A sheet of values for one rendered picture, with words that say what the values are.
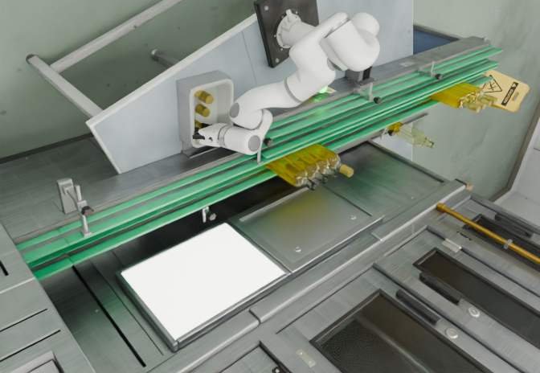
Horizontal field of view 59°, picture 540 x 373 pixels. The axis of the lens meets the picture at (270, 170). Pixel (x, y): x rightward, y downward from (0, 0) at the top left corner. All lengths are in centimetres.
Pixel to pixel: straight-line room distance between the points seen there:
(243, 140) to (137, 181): 40
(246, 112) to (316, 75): 23
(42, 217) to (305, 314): 82
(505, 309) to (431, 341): 30
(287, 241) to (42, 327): 90
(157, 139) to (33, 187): 60
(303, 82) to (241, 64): 50
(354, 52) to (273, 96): 25
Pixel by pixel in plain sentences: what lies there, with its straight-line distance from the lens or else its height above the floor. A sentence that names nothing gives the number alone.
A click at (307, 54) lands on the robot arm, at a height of 120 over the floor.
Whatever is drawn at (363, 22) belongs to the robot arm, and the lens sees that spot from 158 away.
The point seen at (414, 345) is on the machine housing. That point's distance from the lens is 151.
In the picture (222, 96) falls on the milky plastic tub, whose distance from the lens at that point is 172.
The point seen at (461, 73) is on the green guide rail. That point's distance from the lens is 281.
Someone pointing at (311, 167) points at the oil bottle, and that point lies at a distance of 176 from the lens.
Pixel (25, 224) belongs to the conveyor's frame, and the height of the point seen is 84.
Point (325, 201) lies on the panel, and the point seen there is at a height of 112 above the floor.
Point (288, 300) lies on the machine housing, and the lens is 148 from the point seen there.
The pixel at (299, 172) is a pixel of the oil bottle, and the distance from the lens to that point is 174.
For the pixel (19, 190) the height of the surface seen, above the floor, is 34.
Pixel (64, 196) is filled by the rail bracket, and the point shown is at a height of 86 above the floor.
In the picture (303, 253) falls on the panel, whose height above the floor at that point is 127.
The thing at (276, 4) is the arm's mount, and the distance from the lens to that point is 179.
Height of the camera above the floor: 206
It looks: 38 degrees down
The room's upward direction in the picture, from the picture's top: 124 degrees clockwise
